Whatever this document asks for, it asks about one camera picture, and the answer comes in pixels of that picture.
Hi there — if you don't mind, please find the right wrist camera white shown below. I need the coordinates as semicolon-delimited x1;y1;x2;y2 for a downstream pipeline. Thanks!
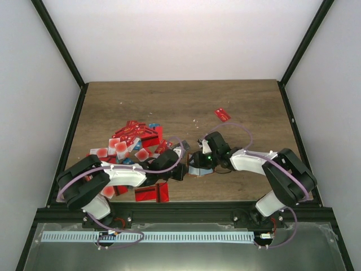
197;138;212;154

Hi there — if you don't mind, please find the red VIP card top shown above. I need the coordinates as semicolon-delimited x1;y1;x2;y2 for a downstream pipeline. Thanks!
112;120;146;138

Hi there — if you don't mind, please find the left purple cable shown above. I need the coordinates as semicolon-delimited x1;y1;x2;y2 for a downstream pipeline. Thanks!
56;135;186;251

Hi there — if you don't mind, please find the black frame front beam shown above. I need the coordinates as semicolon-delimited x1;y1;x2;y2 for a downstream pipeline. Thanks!
34;201;336;229

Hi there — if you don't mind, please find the black VIP card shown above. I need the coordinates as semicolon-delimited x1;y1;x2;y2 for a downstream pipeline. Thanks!
182;140;190;150

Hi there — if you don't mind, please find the red card vertical stripe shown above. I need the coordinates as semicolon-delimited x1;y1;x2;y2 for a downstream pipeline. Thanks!
156;182;169;203

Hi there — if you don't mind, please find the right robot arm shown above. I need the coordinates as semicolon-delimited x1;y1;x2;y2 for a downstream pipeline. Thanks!
189;132;317;228

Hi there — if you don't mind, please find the lone red VIP card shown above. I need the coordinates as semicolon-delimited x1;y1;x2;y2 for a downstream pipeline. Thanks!
214;108;231;123

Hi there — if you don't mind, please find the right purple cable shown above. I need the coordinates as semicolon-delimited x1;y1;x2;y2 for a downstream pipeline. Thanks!
204;123;310;249

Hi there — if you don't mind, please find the light blue slotted rail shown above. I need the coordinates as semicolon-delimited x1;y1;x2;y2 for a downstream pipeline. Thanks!
41;231;254;243

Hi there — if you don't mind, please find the purple cable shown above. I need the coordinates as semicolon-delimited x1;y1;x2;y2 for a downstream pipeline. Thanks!
56;135;186;251
204;123;310;249

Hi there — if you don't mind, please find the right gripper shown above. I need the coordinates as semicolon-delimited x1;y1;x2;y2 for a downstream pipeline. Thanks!
188;151;220;170

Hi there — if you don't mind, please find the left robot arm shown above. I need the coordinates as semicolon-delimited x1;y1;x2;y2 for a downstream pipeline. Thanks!
56;147;187;228

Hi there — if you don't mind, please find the red card horizontal stripe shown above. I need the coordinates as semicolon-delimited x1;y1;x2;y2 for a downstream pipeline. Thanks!
134;186;157;202

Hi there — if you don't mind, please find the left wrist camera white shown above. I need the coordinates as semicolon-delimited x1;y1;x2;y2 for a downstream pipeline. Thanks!
173;147;182;156

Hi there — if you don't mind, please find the white card red circle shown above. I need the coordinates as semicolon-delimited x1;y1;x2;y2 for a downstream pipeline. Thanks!
115;141;130;160

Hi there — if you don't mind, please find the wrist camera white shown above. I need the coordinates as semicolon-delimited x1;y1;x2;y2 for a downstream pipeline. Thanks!
197;138;212;154
173;147;182;156

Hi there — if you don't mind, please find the brown leather card holder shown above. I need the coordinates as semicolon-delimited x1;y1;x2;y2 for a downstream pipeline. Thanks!
187;153;215;177

